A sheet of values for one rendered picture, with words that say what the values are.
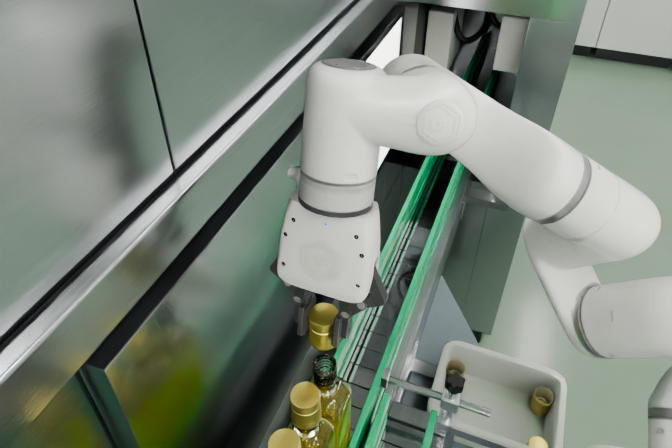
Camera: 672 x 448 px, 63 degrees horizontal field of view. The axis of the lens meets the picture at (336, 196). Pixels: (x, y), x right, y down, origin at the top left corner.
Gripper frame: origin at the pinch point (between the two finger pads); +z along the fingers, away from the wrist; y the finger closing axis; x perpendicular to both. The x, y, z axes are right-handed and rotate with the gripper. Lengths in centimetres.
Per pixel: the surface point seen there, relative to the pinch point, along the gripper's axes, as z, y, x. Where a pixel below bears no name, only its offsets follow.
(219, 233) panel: -9.1, -11.7, -2.9
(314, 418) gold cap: 10.2, 1.6, -4.2
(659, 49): 10, 84, 388
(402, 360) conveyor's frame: 27.8, 5.0, 29.8
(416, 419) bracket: 29.8, 10.4, 20.0
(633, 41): 7, 67, 387
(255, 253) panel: -2.1, -11.9, 5.5
